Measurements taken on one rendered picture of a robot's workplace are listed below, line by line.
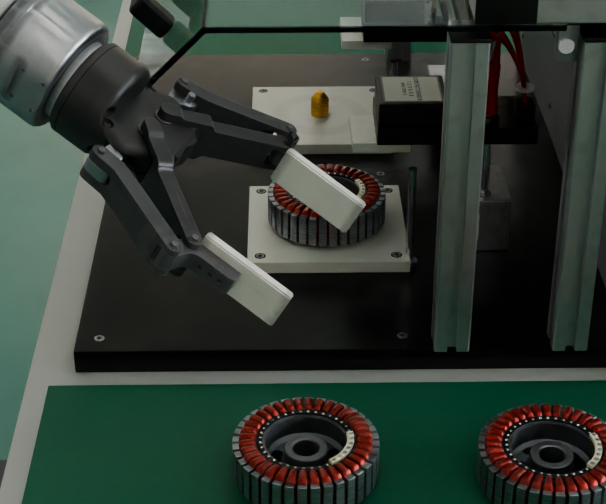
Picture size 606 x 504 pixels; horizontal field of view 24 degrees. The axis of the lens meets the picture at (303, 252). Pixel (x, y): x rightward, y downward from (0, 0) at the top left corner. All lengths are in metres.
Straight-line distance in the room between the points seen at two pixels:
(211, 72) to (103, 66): 0.74
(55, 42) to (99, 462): 0.34
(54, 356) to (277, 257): 0.22
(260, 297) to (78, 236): 0.52
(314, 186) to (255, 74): 0.68
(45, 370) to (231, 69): 0.61
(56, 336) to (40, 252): 1.62
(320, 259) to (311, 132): 0.27
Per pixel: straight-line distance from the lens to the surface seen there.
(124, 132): 1.01
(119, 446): 1.17
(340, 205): 1.07
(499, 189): 1.38
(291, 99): 1.65
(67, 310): 1.34
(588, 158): 1.17
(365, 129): 1.35
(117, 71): 1.01
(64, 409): 1.22
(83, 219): 1.49
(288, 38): 1.90
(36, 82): 1.01
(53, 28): 1.02
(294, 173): 1.07
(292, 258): 1.34
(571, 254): 1.20
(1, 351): 2.65
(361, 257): 1.34
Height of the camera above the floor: 1.47
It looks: 31 degrees down
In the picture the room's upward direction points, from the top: straight up
